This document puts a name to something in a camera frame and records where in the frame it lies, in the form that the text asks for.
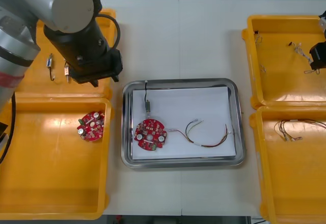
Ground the white twisted wire harness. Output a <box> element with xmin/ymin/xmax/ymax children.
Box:
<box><xmin>287</xmin><ymin>41</ymin><xmax>320</xmax><ymax>75</ymax></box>
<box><xmin>254</xmin><ymin>30</ymin><xmax>267</xmax><ymax>73</ymax></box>

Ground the steel tray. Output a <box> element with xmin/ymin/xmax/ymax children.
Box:
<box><xmin>121</xmin><ymin>78</ymin><xmax>247</xmax><ymax>169</ymax></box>

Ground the white paper sheet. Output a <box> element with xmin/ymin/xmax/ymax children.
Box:
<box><xmin>131</xmin><ymin>86</ymin><xmax>236</xmax><ymax>160</ymax></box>

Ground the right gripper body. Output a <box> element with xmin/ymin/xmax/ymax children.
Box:
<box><xmin>309</xmin><ymin>40</ymin><xmax>326</xmax><ymax>70</ymax></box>

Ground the brown-yellow wire harness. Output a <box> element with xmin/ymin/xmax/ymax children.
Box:
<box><xmin>274</xmin><ymin>119</ymin><xmax>326</xmax><ymax>143</ymax></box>
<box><xmin>168</xmin><ymin>118</ymin><xmax>232</xmax><ymax>149</ymax></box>

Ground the metal solenoid with black cable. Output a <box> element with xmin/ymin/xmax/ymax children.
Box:
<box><xmin>45</xmin><ymin>53</ymin><xmax>57</xmax><ymax>82</ymax></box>
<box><xmin>143</xmin><ymin>80</ymin><xmax>153</xmax><ymax>119</ymax></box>

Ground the round red circuit board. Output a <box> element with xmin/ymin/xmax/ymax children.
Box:
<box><xmin>77</xmin><ymin>110</ymin><xmax>106</xmax><ymax>143</ymax></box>
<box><xmin>134</xmin><ymin>118</ymin><xmax>169</xmax><ymax>152</ymax></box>

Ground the copper-coloured solenoid with cable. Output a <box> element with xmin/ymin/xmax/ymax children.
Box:
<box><xmin>63</xmin><ymin>60</ymin><xmax>71</xmax><ymax>83</ymax></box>

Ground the yellow-orange plastic bin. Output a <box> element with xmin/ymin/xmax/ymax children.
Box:
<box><xmin>0</xmin><ymin>97</ymin><xmax>115</xmax><ymax>220</ymax></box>
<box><xmin>249</xmin><ymin>105</ymin><xmax>326</xmax><ymax>224</ymax></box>
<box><xmin>10</xmin><ymin>8</ymin><xmax>120</xmax><ymax>100</ymax></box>
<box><xmin>240</xmin><ymin>15</ymin><xmax>326</xmax><ymax>107</ymax></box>

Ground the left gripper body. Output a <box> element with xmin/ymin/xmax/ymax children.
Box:
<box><xmin>70</xmin><ymin>48</ymin><xmax>124</xmax><ymax>85</ymax></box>

